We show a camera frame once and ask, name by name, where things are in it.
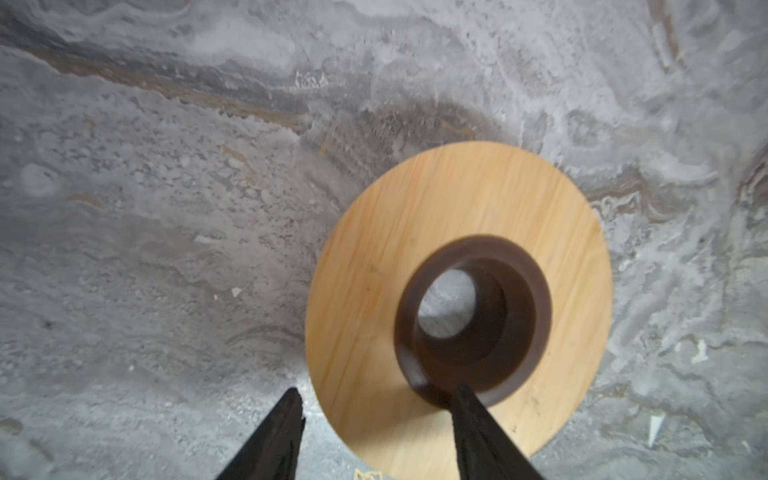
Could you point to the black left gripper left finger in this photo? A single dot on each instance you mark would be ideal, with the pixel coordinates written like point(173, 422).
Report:
point(272, 451)

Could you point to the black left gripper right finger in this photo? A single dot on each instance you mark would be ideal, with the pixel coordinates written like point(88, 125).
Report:
point(483, 449)

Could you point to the round wooden dripper holder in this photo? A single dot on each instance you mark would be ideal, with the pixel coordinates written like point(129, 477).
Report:
point(474, 263)

